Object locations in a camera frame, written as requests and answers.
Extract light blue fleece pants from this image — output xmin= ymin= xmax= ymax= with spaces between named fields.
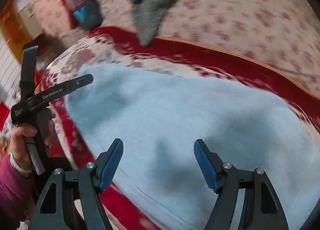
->
xmin=66 ymin=63 xmax=319 ymax=229

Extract magenta left sleeve forearm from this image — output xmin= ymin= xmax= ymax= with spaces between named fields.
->
xmin=0 ymin=156 xmax=34 ymax=229

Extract person's left hand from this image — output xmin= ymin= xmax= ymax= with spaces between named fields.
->
xmin=10 ymin=106 xmax=57 ymax=174

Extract white wrist bangle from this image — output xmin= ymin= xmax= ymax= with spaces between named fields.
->
xmin=10 ymin=150 xmax=32 ymax=174

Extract red floral plush blanket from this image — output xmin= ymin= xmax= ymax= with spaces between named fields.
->
xmin=34 ymin=27 xmax=319 ymax=229

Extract blue plastic bag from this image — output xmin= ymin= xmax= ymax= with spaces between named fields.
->
xmin=65 ymin=0 xmax=103 ymax=30

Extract pink floral bed sheet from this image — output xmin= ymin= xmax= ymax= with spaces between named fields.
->
xmin=30 ymin=0 xmax=320 ymax=96

